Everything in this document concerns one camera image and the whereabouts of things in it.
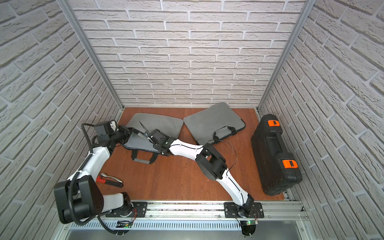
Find grey laptop bag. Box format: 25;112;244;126
183;102;246;145
123;113;184;165

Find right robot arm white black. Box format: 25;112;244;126
145;129;254;218

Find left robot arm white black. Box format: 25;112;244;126
54;121;134;226

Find left green circuit board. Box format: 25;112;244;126
116;221;134;229

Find green circuit board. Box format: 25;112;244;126
245;220;259;226
116;221;134;229

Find right green circuit board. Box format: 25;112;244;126
245;220;259;226

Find black tool case orange latches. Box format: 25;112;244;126
251;114;303;196

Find red handled pliers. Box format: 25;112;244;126
96;173;124;188

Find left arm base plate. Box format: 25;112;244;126
106;201;148;218

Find black corrugated cable left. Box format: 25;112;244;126
95;214;127;236

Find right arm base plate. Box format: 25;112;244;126
224;202;265;220

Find aluminium front rail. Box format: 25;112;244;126
61;199;310;223

